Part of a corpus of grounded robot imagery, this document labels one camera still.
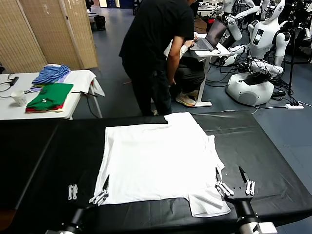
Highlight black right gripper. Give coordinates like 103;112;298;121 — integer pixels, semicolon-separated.
214;166;256;220

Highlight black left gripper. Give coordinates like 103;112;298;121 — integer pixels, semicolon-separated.
67;174;110;221

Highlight white t-shirt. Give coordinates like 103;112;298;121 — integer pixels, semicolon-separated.
93;112;232;218

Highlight black table cover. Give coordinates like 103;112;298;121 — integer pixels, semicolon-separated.
0;111;312;234

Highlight red garment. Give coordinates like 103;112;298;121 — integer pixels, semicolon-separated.
25;102;65;113

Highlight white power strip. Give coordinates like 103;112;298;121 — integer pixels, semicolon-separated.
285;102;305;110

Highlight green t-shirt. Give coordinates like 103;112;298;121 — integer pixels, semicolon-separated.
26;83;74;110

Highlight white draped cloth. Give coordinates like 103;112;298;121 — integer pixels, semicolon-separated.
63;70;106;97

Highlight white folding table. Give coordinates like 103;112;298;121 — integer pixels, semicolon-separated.
0;70;103;120

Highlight white paper cup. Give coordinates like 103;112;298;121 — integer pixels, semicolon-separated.
11;90;27;107

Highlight purple garment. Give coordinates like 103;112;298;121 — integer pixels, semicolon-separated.
29;73;71;93

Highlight small white desk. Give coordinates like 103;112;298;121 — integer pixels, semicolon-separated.
163;34;232;107

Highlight seated person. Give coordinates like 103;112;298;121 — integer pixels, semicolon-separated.
163;31;206;107

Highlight blue striped garment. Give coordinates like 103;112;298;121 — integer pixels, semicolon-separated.
32;64;71;85

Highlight black tripod stand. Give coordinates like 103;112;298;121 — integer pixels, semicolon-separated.
285;14;312;97

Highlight white humanoid robot with base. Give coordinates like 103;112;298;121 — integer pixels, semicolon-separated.
225;0;292;107

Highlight grey laptop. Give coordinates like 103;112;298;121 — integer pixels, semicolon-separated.
189;18;229;52

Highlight bamboo folding screen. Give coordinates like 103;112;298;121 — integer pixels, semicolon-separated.
0;0;98;73

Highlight standing person in black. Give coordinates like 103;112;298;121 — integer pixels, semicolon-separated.
118;0;198;117

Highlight black trash bin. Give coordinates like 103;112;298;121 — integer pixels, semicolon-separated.
94;15;107;32

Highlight black cable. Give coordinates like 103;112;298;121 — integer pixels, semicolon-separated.
72;90;103;119

